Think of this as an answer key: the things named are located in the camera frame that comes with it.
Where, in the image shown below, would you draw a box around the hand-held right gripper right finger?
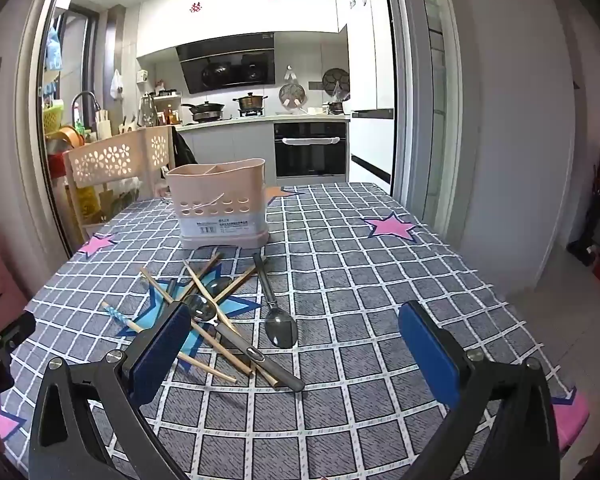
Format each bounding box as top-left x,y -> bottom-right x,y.
398,301 -> 563,480

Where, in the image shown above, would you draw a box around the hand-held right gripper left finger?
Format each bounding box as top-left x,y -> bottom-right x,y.
27,302 -> 192,480

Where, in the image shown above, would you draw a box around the blue patterned wooden chopstick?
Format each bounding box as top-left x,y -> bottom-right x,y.
100,301 -> 239,385

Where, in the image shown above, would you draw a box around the pink plastic utensil holder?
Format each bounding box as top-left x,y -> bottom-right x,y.
166,158 -> 271,250

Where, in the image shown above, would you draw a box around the grey checked star tablecloth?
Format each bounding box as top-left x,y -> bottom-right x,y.
0,182 -> 592,480

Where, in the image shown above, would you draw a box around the beige flower-cutout storage cart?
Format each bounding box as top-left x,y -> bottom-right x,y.
62,126 -> 176,241

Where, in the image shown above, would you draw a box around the orange bowl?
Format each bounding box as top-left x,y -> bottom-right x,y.
55,127 -> 86,148

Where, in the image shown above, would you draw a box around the green plastic basket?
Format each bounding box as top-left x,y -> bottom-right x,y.
43,100 -> 66,136

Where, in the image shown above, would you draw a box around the dark hanging jacket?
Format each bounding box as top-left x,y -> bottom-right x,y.
172,130 -> 198,166

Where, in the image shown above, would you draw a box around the kitchen faucet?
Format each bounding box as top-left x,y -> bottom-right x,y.
71,91 -> 102,131

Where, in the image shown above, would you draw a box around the black built-in oven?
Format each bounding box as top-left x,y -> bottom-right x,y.
273,121 -> 348,179

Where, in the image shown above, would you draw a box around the glass kettle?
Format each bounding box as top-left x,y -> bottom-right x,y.
139,96 -> 158,127

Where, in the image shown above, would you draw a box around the sliding glass door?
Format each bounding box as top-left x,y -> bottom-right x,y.
382,0 -> 461,241

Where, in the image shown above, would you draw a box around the black wok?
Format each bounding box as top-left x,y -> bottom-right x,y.
181,101 -> 226,122

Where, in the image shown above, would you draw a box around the white kitchen counter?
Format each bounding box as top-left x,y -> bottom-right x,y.
175,114 -> 352,128

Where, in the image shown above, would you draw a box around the blue hanging towel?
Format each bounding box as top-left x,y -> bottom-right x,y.
45,25 -> 63,71

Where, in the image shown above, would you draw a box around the metal cooking pot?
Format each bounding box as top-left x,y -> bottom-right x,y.
232,92 -> 268,111

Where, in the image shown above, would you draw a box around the black range hood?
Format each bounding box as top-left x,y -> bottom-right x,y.
175,32 -> 276,95

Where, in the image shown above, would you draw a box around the white refrigerator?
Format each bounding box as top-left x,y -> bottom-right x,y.
337,0 -> 396,196

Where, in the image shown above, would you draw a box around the white upper cabinets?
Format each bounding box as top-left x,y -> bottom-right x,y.
136,0 -> 340,58

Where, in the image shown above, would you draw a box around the white oven handle towel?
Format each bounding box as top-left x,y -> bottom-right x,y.
282,136 -> 341,147

